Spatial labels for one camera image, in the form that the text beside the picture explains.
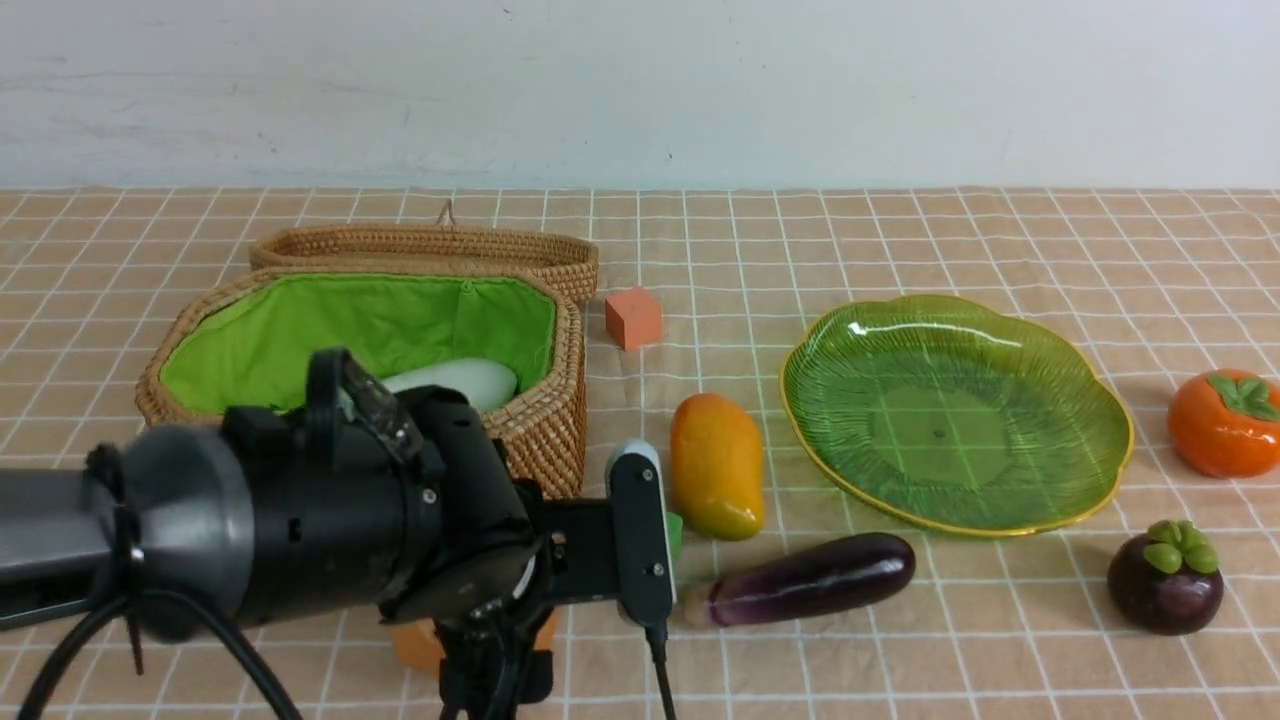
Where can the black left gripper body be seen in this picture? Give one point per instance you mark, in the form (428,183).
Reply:
(358,498)

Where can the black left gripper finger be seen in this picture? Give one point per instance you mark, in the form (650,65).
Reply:
(469,672)
(526,659)

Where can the tan potato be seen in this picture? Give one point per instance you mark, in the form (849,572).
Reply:
(417,647)

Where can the white radish with green leaves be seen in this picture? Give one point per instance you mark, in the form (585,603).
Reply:
(486,384)

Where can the yellow orange mango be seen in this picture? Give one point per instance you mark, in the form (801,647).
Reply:
(716,454)

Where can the purple eggplant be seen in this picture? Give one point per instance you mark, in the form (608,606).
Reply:
(837,576)

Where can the dark purple mangosteen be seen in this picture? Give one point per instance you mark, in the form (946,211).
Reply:
(1167,580)

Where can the orange persimmon green top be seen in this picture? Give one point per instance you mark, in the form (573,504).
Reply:
(1225,424)

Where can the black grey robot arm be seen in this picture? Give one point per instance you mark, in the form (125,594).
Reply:
(158,533)

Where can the green toy cube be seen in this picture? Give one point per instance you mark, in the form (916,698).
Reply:
(675,535)

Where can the woven wicker basket green lining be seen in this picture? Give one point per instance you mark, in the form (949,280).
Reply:
(248,343)

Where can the woven wicker basket lid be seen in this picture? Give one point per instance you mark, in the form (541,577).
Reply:
(568,264)

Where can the orange toy cube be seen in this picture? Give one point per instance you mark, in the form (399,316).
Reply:
(634,319)

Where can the green glass leaf plate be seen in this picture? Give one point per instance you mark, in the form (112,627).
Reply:
(946,414)

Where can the beige checkered tablecloth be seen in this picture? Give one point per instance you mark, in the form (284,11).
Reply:
(1152,285)

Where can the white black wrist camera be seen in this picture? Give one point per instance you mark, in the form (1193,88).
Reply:
(643,552)

